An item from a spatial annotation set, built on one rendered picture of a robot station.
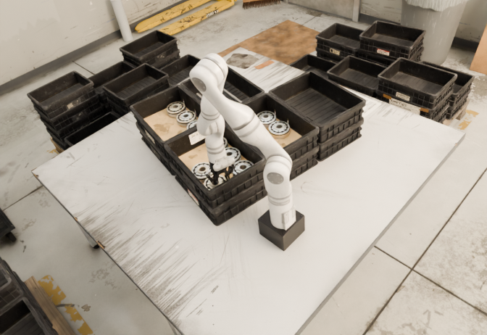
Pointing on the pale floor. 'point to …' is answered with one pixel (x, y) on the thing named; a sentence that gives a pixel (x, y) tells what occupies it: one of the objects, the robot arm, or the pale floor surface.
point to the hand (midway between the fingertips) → (222, 180)
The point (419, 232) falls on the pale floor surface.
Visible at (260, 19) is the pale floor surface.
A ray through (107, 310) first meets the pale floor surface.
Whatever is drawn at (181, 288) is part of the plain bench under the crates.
